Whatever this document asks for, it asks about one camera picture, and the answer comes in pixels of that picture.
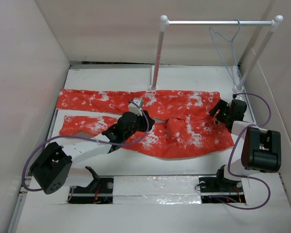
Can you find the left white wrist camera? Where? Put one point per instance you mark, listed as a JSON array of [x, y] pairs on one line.
[[135, 106]]

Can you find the red white patterned trousers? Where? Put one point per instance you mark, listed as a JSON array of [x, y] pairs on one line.
[[174, 124]]

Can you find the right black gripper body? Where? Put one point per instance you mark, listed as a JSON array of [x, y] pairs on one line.
[[225, 115]]

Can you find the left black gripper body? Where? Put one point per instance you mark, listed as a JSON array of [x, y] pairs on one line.
[[140, 124]]

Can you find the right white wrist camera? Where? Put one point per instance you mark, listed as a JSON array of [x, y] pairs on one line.
[[237, 97]]

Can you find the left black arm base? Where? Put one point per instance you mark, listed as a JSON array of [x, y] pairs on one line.
[[98, 191]]

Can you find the silver foil tape strip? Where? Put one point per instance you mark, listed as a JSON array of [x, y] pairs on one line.
[[154, 190]]

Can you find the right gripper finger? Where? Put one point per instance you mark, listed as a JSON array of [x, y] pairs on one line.
[[215, 112], [221, 104]]

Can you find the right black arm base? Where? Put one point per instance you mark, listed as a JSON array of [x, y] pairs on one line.
[[216, 188]]

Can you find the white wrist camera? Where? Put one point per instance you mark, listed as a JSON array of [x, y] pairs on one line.
[[135, 106], [237, 97]]

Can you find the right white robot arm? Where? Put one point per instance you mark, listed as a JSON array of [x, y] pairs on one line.
[[261, 150]]

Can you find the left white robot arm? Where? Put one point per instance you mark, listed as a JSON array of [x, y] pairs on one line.
[[55, 166]]

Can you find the blue wire hanger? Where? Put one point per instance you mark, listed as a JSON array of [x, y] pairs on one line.
[[231, 42]]

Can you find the white clothes rack frame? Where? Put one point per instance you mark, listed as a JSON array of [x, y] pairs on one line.
[[165, 22]]

